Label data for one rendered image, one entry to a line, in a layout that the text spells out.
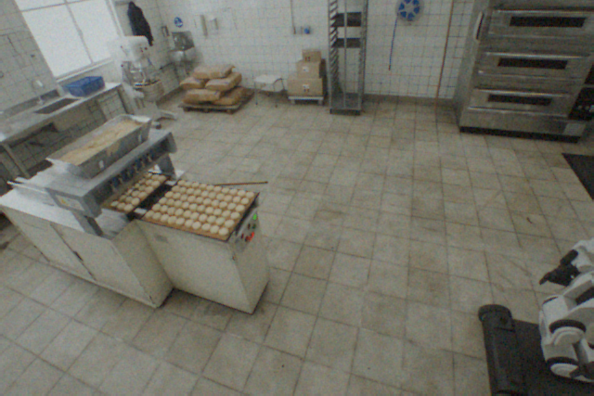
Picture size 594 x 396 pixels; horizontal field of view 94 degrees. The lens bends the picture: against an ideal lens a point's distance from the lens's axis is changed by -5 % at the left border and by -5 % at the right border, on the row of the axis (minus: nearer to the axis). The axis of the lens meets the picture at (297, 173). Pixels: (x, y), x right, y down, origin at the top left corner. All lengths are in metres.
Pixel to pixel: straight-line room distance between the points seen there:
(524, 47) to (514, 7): 0.47
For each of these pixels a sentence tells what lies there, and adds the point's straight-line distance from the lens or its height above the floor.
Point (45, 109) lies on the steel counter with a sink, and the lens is 4.99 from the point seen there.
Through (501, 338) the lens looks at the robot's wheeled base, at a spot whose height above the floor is 0.19.
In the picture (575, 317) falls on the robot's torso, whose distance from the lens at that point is 1.87.
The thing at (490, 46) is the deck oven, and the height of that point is 1.16.
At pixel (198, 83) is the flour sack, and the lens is 5.51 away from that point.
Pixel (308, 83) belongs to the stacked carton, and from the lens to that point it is 5.05.
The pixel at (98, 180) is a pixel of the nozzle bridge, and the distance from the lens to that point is 1.91.
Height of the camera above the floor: 2.04
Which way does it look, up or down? 36 degrees down
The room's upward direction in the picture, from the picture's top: 5 degrees counter-clockwise
